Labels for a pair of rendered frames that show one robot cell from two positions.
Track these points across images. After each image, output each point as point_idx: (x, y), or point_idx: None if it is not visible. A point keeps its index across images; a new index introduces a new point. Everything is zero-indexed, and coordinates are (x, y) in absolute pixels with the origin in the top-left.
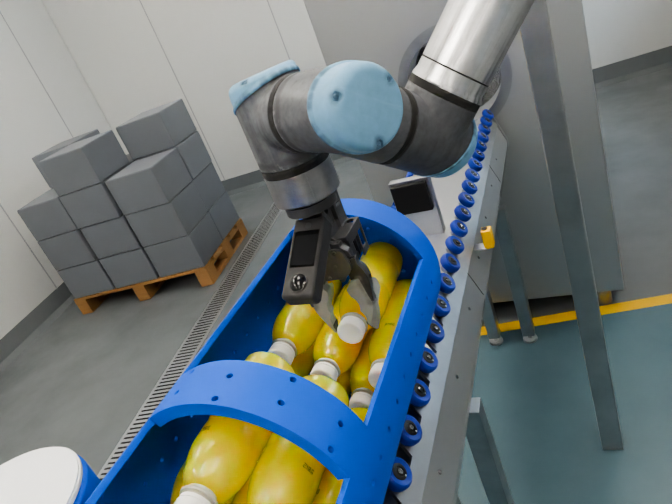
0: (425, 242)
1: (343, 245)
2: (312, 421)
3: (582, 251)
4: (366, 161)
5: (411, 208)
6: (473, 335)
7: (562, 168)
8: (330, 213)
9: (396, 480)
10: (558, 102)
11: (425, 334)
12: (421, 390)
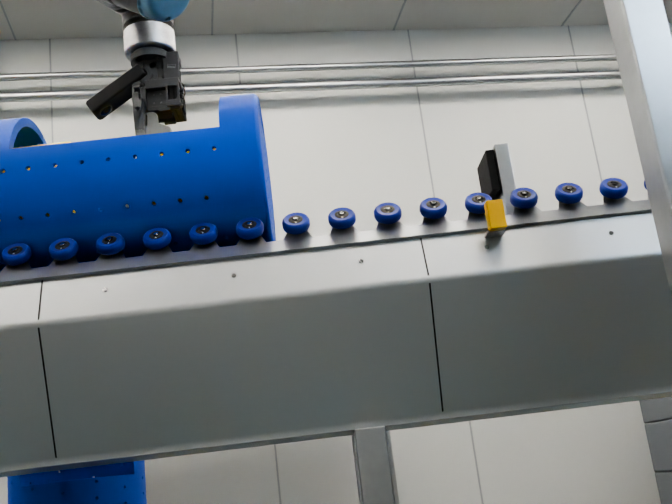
0: (244, 121)
1: (138, 85)
2: None
3: None
4: (109, 3)
5: (485, 191)
6: (328, 280)
7: (641, 122)
8: (161, 71)
9: (52, 245)
10: (621, 13)
11: (162, 174)
12: (154, 233)
